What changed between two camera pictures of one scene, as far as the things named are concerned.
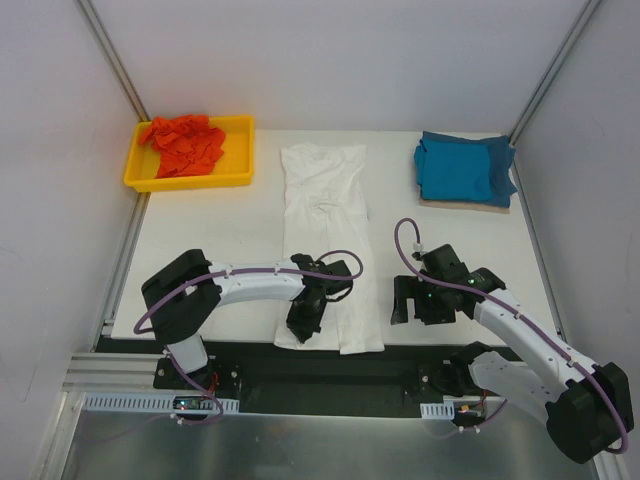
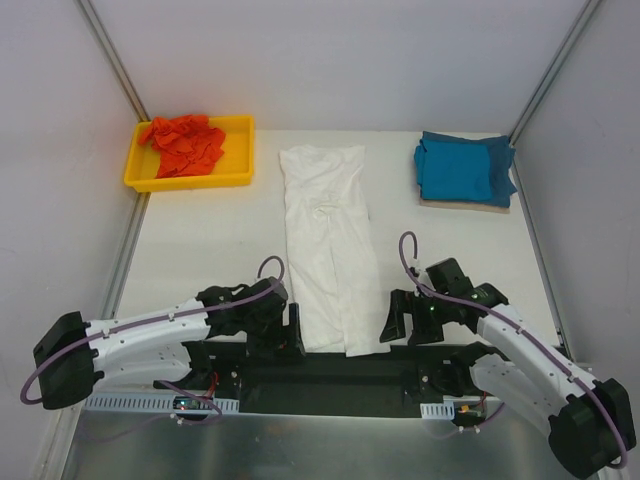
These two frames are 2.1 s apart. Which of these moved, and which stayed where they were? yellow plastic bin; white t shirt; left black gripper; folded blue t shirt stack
Moved: left black gripper
Stayed: yellow plastic bin; white t shirt; folded blue t shirt stack
